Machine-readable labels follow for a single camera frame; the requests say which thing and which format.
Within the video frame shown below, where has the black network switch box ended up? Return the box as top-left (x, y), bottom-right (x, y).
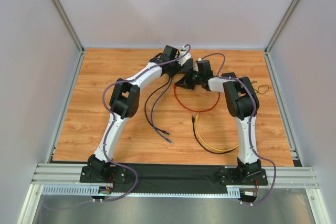
top-left (178, 58), bottom-right (194, 74)

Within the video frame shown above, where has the black long ethernet cable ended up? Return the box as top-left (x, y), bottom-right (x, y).
top-left (143, 76), bottom-right (170, 134)

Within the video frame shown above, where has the red ethernet cable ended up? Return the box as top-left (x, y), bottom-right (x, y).
top-left (173, 83), bottom-right (221, 112)

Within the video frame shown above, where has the yellow ethernet cable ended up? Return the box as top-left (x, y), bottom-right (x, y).
top-left (195, 112), bottom-right (239, 153)

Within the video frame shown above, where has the black short ethernet cable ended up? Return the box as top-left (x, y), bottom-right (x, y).
top-left (191, 114), bottom-right (239, 154)

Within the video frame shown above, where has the black power adapter with cord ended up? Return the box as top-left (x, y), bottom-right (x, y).
top-left (250, 76), bottom-right (270, 94)

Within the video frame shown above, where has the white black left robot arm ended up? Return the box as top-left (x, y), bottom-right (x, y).
top-left (80, 44), bottom-right (191, 183)

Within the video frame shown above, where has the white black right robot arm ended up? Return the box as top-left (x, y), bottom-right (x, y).
top-left (176, 60), bottom-right (261, 177)

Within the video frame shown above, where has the black cloth strip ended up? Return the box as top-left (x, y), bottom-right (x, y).
top-left (128, 164), bottom-right (227, 194)

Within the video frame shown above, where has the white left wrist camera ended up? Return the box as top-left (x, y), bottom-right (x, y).
top-left (178, 44), bottom-right (191, 66)

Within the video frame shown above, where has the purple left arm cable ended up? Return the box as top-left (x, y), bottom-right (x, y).
top-left (41, 44), bottom-right (192, 210)

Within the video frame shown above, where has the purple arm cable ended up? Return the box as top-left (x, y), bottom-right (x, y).
top-left (197, 52), bottom-right (276, 206)
top-left (41, 44), bottom-right (192, 210)

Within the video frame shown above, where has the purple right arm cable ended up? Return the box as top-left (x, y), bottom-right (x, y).
top-left (197, 52), bottom-right (276, 206)

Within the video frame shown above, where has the blue ethernet cable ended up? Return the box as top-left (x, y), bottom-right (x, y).
top-left (151, 77), bottom-right (174, 145)

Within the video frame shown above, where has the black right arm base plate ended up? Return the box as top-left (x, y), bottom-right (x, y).
top-left (217, 166), bottom-right (268, 186)

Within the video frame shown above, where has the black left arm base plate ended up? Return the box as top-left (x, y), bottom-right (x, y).
top-left (79, 164), bottom-right (127, 184)

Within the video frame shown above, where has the aluminium right frame post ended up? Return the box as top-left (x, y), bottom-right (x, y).
top-left (264, 0), bottom-right (301, 54)

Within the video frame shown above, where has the aluminium frame post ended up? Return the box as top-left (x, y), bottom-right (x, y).
top-left (51, 0), bottom-right (85, 52)
top-left (264, 0), bottom-right (301, 54)

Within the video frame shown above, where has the aluminium left frame post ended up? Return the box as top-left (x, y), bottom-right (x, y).
top-left (51, 0), bottom-right (85, 52)

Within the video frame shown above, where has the aluminium front frame rail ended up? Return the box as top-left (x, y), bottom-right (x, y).
top-left (31, 163), bottom-right (319, 189)

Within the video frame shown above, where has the grey slotted cable duct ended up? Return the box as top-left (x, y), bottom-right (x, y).
top-left (41, 185), bottom-right (240, 198)

